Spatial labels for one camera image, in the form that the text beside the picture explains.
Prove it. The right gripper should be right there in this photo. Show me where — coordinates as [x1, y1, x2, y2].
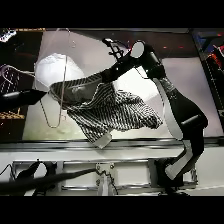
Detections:
[100, 56, 135, 84]

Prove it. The black white striped shirt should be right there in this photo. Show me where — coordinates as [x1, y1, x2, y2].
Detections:
[49, 72, 165, 150]

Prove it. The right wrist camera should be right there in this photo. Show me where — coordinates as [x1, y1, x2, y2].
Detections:
[102, 37, 127, 60]

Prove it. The silver frame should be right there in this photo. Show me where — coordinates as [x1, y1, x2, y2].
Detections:
[0, 137, 224, 197]

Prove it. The black cable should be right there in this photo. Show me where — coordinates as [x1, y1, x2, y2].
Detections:
[0, 167, 118, 196]

